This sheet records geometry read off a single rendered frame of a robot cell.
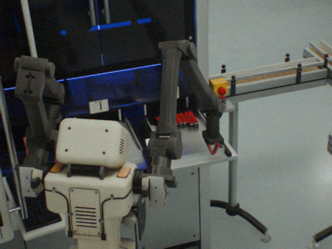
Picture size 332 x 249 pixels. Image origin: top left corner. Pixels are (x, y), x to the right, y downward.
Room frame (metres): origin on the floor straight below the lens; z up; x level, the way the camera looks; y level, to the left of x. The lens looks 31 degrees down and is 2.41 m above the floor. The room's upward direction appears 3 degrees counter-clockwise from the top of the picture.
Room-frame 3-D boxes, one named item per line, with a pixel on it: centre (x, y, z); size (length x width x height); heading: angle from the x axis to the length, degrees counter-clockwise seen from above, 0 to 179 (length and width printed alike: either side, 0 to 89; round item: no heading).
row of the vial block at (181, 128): (2.51, -0.06, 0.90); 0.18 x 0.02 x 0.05; 104
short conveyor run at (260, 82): (2.93, -0.50, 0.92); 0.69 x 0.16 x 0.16; 105
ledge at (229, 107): (2.76, -0.26, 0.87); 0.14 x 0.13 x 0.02; 15
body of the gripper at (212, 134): (2.28, -0.20, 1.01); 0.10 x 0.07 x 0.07; 15
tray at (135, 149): (2.45, 0.28, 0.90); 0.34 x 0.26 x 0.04; 15
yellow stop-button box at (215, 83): (2.72, -0.26, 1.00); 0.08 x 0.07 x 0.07; 15
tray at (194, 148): (2.43, -0.08, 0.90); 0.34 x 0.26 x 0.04; 15
